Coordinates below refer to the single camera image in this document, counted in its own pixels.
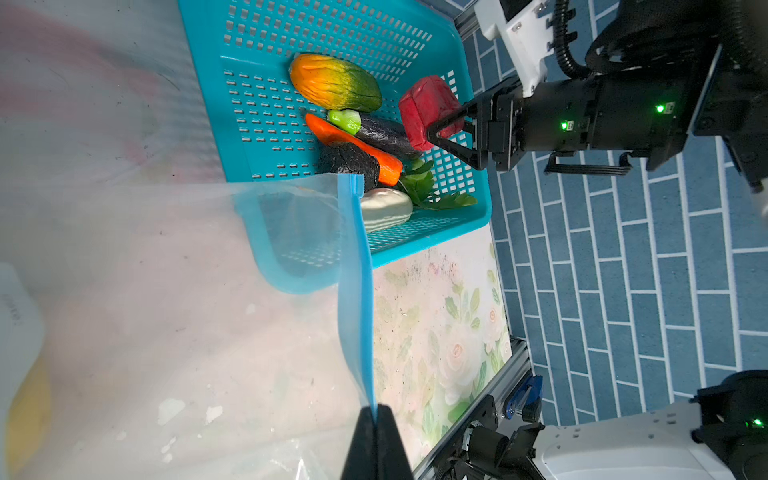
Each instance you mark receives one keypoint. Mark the orange toy carrot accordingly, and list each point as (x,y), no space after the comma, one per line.
(390,167)

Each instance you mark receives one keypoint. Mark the teal plastic basket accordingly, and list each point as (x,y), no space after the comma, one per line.
(242,51)

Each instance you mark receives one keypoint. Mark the clear zip top bag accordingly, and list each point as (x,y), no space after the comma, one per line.
(211,331)

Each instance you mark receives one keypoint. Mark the blue black tool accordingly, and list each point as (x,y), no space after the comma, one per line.
(525,401)

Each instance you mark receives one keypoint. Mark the yellow toy potato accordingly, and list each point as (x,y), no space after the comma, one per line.
(29,418)

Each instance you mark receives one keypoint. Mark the black toy avocado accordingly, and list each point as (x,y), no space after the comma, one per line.
(348,158)

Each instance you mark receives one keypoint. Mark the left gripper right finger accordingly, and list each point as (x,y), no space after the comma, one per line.
(391,459)

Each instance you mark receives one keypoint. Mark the black toy eggplant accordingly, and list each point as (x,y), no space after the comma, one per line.
(385,135)

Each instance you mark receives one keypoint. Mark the green toy leaf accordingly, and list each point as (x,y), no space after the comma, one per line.
(419,183)

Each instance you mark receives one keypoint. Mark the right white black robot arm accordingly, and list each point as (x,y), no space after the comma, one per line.
(627,295)

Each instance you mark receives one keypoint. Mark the aluminium mounting rail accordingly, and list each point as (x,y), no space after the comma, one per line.
(488,408)

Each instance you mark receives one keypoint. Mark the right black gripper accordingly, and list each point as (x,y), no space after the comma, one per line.
(501,125)

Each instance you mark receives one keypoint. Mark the red toy pepper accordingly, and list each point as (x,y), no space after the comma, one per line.
(426,102)

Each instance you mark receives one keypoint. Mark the white toy garlic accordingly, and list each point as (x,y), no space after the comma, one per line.
(384,208)

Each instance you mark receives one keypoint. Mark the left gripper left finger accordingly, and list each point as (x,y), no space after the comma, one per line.
(361,462)

